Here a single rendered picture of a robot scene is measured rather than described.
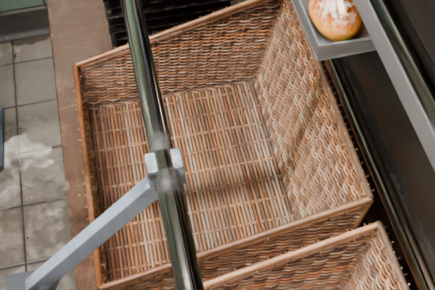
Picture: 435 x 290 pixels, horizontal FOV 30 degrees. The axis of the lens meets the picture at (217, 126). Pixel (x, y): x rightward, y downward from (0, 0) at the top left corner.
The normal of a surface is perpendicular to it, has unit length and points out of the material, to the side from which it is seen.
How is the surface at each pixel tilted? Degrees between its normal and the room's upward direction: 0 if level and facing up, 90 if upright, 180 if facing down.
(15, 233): 0
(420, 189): 70
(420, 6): 9
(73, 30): 0
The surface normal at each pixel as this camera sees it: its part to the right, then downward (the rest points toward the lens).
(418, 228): -0.93, -0.05
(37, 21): 0.20, 0.74
